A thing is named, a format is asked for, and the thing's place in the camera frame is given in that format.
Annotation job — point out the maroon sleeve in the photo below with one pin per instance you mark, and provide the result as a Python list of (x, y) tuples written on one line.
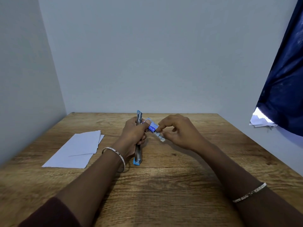
[(49, 215)]

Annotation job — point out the large white paper sheet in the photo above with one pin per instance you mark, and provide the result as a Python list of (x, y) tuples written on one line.
[(66, 160)]

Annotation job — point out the silver staple strip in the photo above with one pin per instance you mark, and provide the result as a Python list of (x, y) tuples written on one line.
[(161, 137)]

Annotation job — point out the person's left hand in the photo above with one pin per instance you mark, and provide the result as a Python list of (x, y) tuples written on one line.
[(130, 135)]

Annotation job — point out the person's right hand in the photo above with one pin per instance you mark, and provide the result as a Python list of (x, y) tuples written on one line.
[(184, 134)]

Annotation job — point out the silver bangle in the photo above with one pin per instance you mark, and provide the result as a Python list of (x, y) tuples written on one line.
[(119, 155)]

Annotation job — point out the blue metal stapler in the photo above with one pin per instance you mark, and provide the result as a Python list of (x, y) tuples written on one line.
[(138, 156)]

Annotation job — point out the pile of white papers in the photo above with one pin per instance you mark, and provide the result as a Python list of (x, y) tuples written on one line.
[(259, 121)]

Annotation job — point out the person's right forearm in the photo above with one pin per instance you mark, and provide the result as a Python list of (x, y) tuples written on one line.
[(236, 177)]

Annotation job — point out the small white paper sheet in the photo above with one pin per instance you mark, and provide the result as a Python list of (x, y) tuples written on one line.
[(85, 143)]

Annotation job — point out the person's right thumb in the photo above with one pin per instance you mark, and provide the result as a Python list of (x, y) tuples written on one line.
[(167, 135)]

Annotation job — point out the blue staple box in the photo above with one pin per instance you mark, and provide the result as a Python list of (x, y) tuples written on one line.
[(152, 126)]

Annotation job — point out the person's left forearm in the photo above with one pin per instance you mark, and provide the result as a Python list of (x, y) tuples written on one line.
[(94, 182)]

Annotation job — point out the person's left thumb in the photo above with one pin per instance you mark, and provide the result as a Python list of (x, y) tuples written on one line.
[(146, 123)]

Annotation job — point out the dark blue curtain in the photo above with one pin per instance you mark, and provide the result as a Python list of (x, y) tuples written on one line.
[(284, 87)]

